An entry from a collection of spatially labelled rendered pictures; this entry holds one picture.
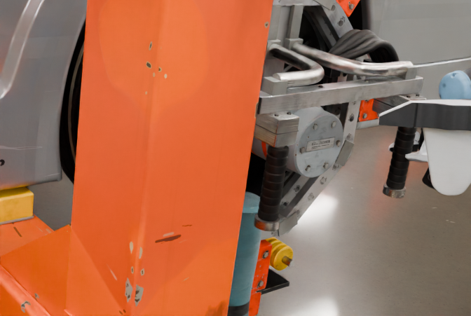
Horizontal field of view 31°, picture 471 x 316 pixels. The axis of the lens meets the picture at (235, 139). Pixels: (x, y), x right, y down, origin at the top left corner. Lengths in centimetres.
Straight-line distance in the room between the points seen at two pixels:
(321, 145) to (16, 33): 58
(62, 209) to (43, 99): 175
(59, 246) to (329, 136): 60
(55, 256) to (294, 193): 77
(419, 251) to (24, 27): 217
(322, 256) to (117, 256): 208
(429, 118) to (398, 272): 259
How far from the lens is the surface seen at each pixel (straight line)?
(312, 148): 157
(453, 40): 225
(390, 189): 169
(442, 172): 54
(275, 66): 165
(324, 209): 348
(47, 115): 150
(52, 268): 126
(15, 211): 155
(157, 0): 92
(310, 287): 288
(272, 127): 138
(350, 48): 166
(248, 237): 157
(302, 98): 144
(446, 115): 52
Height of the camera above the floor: 137
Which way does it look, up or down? 19 degrees down
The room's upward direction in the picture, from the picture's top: 8 degrees clockwise
